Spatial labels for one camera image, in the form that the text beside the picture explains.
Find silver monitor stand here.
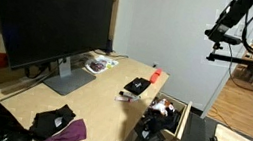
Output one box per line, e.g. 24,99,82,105
41,53,100,101

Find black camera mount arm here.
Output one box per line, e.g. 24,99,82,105
202,40,253,97

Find orange plastic case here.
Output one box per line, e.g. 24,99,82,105
149,66,163,86

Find black pouch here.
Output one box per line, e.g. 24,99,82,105
122,74,152,98

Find white tube with black cap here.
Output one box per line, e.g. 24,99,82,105
118,90,137,100

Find small pink tube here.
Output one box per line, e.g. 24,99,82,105
114,94,131,103

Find black monitor cable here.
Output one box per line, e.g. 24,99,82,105
23,53,69,85

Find black adapter with cable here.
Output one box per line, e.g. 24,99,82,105
103,37,132,61

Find black computer monitor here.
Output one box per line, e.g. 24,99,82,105
0,0,115,84

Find black bar-shaped camera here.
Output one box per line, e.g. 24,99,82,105
203,27,243,47

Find purple cloth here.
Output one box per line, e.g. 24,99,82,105
35,112,90,141

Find wooden desk drawer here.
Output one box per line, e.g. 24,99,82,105
137,89,194,141

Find black folded cloth with tag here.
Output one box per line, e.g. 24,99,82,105
26,99,78,141

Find white light switch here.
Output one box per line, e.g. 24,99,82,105
235,23,245,38

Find white and brown plush toy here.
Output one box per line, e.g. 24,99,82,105
147,95,178,118

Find white wall socket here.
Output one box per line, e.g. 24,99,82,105
151,61,160,69

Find black clothes pile in drawer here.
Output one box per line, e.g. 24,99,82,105
131,107,182,141

